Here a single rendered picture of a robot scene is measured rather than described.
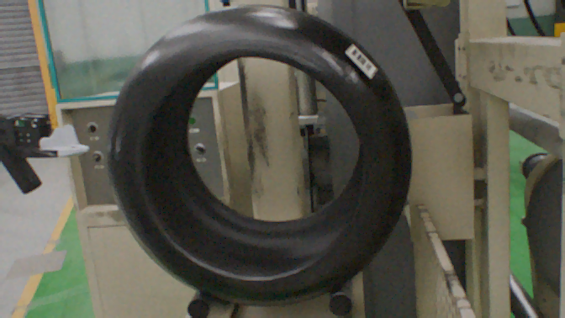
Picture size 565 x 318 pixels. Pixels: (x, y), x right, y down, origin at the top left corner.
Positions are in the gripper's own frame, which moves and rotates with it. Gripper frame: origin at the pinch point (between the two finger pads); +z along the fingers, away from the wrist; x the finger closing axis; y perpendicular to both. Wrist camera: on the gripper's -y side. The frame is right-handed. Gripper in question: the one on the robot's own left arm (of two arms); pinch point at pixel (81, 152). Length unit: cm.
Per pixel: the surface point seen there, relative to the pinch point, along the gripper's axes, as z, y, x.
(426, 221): 72, -13, 7
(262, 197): 33.9, -16.6, 27.1
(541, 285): 113, -44, 45
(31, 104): -482, -122, 764
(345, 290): 55, -23, -8
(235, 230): 29.4, -21.0, 14.6
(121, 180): 13.3, -1.7, -11.9
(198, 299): 26.6, -26.1, -9.4
